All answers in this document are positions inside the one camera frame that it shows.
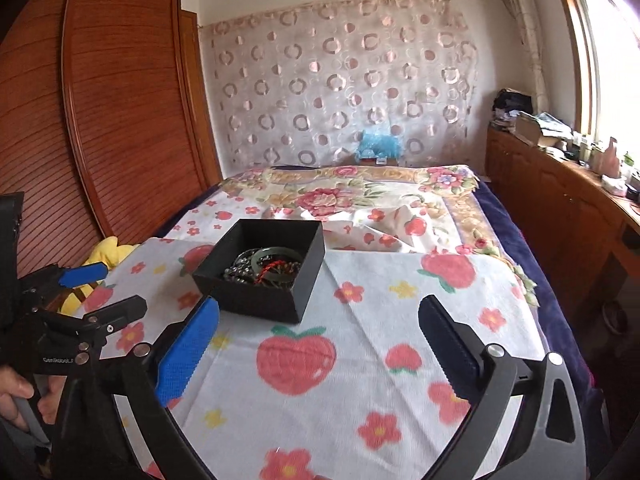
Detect yellow plush toy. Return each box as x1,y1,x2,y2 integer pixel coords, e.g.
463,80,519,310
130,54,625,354
60,236,143,313

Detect blue fluffy bag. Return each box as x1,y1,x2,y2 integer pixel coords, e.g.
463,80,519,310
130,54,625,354
356,129,403,162

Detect dark bead bracelet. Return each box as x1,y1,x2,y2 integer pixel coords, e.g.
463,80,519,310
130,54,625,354
222,251,261,286

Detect pink bottle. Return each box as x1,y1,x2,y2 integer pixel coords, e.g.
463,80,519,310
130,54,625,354
602,136,621,178

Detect circle pattern sheer curtain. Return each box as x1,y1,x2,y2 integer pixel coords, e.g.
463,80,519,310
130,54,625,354
199,0,478,168

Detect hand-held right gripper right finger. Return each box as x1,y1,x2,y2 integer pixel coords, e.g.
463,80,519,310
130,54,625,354
417,294,588,480

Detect wooden framed window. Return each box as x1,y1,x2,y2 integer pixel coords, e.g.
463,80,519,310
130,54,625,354
545,0,640,161

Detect wooden slatted wardrobe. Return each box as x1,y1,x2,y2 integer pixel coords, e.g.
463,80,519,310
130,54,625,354
0,0,223,281

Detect red cord bracelet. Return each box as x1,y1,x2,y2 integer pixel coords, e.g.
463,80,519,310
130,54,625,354
255,257,296,286

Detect beige window curtain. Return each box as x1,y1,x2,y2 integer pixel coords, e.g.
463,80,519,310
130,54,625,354
495,0,551,111

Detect dark blue bedsheet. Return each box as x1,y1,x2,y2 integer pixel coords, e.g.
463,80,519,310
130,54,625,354
472,175,611,441

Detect black jewelry box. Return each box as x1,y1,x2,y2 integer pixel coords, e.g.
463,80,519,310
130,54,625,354
191,218,327,324

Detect person's left hand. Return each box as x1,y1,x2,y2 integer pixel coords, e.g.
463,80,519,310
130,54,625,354
0,365,67,431

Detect green jade bangle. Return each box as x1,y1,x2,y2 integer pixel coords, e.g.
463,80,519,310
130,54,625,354
251,246,304,291

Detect wooden window cabinet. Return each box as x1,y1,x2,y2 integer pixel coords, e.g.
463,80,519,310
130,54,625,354
485,125,640,321

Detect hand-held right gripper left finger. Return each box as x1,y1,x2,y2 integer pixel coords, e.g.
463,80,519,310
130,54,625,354
55,296,221,480

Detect strawberry print blanket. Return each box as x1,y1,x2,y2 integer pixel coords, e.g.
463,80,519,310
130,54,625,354
75,195,548,480

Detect row of countertop clutter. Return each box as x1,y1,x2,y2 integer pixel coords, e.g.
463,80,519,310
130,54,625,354
490,87,640,203

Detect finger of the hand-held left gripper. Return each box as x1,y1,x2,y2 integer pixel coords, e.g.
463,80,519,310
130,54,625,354
37,296,149,347
20,262,109,307

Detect floral quilt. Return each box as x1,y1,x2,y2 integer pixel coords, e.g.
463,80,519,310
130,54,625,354
220,164,538,306

